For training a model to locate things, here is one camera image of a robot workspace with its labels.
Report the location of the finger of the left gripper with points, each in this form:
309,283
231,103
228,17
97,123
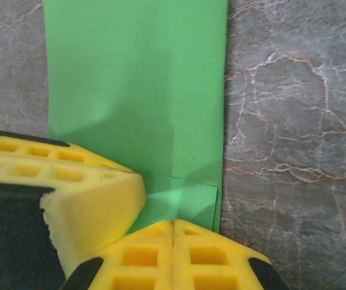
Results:
49,151
94,205

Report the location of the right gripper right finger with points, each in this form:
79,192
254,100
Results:
178,256

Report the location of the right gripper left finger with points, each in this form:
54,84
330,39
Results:
112,266

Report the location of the green paper sheet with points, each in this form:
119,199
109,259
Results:
136,90

